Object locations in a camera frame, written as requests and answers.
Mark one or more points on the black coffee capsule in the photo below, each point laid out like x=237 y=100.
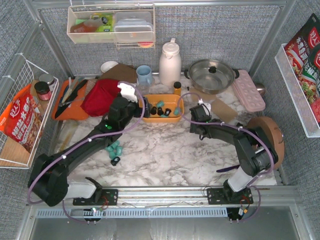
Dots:
x=156 y=111
x=115 y=161
x=167 y=112

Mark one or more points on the orange cutting board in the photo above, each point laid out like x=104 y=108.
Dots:
x=72 y=110

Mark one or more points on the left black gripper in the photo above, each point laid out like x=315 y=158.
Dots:
x=146 y=111

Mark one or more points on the pink egg tray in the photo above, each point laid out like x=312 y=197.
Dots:
x=246 y=92

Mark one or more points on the clear lidded food containers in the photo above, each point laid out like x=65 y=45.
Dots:
x=133 y=26

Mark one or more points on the white thermos jug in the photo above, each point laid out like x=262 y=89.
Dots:
x=170 y=63

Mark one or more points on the silver lid jar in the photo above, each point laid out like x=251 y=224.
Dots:
x=47 y=78

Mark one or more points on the red lid jar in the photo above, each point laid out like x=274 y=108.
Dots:
x=43 y=90

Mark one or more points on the small brown cardboard piece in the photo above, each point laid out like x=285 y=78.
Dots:
x=204 y=96

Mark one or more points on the orange plastic storage basket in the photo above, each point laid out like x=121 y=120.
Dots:
x=171 y=101

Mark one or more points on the yellow spice bottle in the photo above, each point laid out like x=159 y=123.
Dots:
x=177 y=88

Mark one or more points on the right white wire basket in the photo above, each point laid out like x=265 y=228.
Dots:
x=301 y=105

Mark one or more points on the white small bowl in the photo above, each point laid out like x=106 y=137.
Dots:
x=106 y=66

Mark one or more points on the brown cardboard sheet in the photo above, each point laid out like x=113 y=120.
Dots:
x=223 y=111

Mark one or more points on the round wooden board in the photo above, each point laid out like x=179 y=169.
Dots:
x=273 y=134

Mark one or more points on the steel pot with glass lid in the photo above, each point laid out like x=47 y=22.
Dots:
x=211 y=76

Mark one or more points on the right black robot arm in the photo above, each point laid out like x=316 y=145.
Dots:
x=256 y=147

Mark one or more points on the brown folded cloth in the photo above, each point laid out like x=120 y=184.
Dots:
x=121 y=72

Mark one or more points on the red cloth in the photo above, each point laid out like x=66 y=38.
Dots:
x=98 y=101

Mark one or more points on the red seasoning packet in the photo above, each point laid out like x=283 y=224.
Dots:
x=300 y=46

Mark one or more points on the purple handled utensil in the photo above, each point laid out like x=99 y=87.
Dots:
x=227 y=169

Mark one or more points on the white wall storage basket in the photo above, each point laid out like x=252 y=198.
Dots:
x=94 y=24

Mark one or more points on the black handled knife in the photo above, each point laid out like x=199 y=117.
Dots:
x=73 y=95

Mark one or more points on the light blue mug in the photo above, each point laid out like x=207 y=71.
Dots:
x=144 y=75

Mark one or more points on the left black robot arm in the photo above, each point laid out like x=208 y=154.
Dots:
x=49 y=177

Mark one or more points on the green seasoning packet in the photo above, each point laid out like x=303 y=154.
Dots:
x=309 y=78

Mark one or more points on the orange snack bag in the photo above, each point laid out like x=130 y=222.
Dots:
x=21 y=120

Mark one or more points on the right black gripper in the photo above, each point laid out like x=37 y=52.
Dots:
x=195 y=114

